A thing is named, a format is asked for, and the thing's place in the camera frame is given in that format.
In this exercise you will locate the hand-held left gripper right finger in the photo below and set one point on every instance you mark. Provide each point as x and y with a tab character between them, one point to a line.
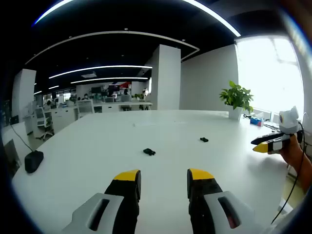
209	209

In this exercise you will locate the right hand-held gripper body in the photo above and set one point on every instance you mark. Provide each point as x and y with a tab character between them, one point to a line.
290	122

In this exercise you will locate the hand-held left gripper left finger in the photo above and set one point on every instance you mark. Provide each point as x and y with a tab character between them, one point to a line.
107	209

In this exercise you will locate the black socket plastic buckle part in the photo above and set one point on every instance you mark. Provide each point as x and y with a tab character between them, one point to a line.
204	139

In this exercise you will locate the black pronged plastic buckle part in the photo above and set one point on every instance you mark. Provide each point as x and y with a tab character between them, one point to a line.
148	151

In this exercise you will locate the person's right hand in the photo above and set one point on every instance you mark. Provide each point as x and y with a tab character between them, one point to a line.
291	153

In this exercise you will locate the blue tissue box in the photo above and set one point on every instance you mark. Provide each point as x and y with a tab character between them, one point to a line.
257	121

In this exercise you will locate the green potted plant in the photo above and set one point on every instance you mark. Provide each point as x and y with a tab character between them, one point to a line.
236	97

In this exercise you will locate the black desk microphone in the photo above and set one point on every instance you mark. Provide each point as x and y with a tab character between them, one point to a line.
33	162

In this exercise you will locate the white office cabinet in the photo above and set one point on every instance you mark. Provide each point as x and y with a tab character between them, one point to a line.
64	119

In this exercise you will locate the white office chair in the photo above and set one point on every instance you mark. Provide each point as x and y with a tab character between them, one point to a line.
85	107
43	120

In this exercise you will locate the dark computer monitor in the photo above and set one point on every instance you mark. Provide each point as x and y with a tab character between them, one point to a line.
11	157

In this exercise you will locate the ceiling light strip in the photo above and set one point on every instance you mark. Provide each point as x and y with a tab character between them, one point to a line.
97	68
109	79
212	14

